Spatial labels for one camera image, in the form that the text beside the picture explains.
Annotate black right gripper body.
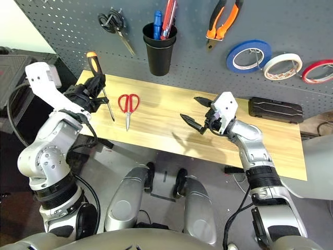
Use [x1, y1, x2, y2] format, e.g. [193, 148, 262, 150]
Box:
[204, 107, 224, 134]

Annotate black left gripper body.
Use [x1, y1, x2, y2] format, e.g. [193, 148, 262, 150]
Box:
[63, 84, 92, 112]

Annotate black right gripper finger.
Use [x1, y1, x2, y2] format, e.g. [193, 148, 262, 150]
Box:
[194, 96, 215, 108]
[180, 114, 208, 135]

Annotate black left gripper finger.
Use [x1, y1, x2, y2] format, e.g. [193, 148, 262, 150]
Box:
[89, 96, 110, 111]
[84, 74, 107, 98]

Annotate orange black screwdriver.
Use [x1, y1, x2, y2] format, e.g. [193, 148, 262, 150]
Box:
[86, 51, 116, 122]

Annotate red handled scissors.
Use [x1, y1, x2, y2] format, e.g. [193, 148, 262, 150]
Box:
[118, 93, 140, 132]

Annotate orange black pliers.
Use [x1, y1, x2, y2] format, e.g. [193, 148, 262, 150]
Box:
[206, 0, 244, 53]

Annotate white tape roll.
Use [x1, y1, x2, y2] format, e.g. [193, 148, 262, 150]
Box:
[263, 53, 303, 82]

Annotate grey metal pegboard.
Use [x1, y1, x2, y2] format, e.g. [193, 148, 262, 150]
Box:
[14, 0, 333, 121]

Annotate blue tape roll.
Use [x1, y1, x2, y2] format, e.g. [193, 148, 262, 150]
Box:
[226, 39, 273, 74]

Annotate black robot right foot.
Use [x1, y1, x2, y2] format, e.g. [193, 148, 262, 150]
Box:
[173, 168, 189, 199]

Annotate black robot foot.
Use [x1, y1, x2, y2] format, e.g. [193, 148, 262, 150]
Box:
[144, 161, 156, 194]
[173, 168, 189, 199]

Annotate black plastic cup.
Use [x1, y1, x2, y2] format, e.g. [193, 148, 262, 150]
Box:
[142, 22, 178, 77]

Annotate small black tool case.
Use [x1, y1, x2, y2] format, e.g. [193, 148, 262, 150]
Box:
[248, 96, 305, 124]

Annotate long metal peg hook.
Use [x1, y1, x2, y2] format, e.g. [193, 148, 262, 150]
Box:
[290, 59, 300, 77]
[248, 48, 264, 70]

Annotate silver double peg hook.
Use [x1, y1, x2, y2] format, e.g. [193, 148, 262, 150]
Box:
[103, 7, 123, 27]

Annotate black robot left foot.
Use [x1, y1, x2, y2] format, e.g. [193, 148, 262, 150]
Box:
[144, 161, 156, 194]

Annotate large black equipment case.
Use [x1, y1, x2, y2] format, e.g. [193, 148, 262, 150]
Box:
[0, 58, 35, 109]

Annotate silver robot right leg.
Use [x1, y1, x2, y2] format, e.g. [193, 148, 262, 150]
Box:
[183, 174, 218, 246]

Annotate silver robot leg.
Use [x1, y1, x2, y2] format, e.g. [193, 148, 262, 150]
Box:
[183, 174, 218, 246]
[104, 165, 152, 233]

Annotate silver robot left leg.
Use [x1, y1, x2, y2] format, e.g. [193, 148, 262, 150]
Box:
[104, 165, 152, 233]

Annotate red tape roll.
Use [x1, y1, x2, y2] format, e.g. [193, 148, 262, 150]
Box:
[301, 59, 333, 85]

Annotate grey robot torso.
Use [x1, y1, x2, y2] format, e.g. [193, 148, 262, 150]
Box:
[0, 228, 326, 250]

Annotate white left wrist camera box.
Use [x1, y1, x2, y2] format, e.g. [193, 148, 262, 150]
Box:
[24, 62, 91, 122]

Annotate black handled scissors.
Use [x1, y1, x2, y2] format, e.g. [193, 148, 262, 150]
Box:
[98, 9, 137, 57]

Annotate wire loop pliers holder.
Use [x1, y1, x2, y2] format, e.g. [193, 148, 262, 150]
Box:
[205, 33, 225, 42]

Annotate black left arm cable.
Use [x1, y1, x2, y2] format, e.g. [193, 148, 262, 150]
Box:
[7, 83, 35, 147]

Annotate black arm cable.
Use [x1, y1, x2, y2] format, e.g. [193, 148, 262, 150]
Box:
[223, 186, 254, 250]
[7, 83, 35, 147]

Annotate blue handled screwdriver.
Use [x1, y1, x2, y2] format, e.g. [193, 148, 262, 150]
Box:
[153, 10, 163, 40]

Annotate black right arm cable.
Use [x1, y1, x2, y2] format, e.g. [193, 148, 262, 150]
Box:
[223, 186, 254, 250]

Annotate black coiled cable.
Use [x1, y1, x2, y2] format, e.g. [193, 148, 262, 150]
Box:
[317, 121, 333, 138]

